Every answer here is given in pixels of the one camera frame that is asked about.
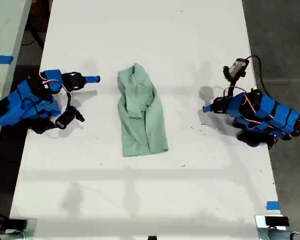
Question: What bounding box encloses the red white servo wire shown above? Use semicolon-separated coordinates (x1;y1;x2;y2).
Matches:
223;85;257;114
39;71;69;94

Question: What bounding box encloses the metal bracket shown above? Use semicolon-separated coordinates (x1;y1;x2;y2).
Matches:
4;217;38;240
255;214;291;240

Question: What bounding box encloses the black camera stalk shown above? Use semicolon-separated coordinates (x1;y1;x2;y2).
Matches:
224;78;239;98
65;91;74;110

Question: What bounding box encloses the pale side table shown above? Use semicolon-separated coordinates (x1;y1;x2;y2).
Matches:
0;0;33;161

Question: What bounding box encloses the metal tube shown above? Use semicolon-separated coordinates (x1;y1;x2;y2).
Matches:
0;230;25;240
267;228;300;240

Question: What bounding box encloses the small black box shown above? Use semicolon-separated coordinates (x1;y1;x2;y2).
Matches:
265;216;290;227
7;218;28;231

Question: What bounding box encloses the short blue tape strip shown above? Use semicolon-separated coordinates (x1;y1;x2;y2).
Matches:
266;200;281;211

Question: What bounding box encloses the pale green t-shirt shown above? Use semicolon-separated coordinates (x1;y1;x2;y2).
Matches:
116;63;169;158

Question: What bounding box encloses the black camera box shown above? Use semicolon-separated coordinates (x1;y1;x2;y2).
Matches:
55;106;86;131
222;57;250;82

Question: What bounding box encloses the black camera cable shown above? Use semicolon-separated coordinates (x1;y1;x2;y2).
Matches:
246;54;269;96

